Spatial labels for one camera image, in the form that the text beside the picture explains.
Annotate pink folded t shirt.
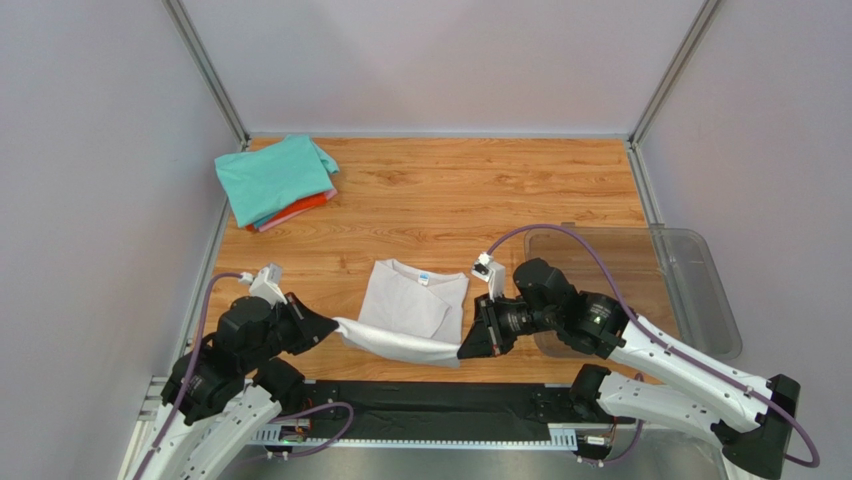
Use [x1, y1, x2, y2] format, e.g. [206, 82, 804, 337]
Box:
[258, 187, 339, 234]

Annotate white t shirt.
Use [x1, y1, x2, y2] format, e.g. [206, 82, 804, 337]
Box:
[335, 259, 469, 368]

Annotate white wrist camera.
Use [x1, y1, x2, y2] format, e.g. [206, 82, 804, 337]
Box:
[471, 252, 506, 300]
[238, 263, 287, 306]

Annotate orange folded t shirt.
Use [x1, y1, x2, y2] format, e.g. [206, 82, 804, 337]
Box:
[246, 192, 329, 233]

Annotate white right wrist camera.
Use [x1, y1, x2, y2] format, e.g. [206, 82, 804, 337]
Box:
[471, 252, 506, 300]

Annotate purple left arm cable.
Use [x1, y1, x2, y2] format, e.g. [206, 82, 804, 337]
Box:
[133, 271, 355, 480]

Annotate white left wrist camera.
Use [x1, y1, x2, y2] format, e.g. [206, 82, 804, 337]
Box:
[238, 263, 287, 306]

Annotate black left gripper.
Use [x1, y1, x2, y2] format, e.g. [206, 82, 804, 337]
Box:
[243, 289, 340, 370]

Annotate teal folded t shirt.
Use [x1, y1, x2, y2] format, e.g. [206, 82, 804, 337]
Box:
[214, 135, 340, 227]

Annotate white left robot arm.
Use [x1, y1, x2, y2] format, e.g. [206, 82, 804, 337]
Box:
[129, 293, 339, 479]

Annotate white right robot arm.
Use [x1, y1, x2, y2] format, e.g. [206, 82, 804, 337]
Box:
[457, 254, 801, 479]

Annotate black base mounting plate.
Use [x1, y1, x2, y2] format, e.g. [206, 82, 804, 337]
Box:
[302, 380, 613, 442]

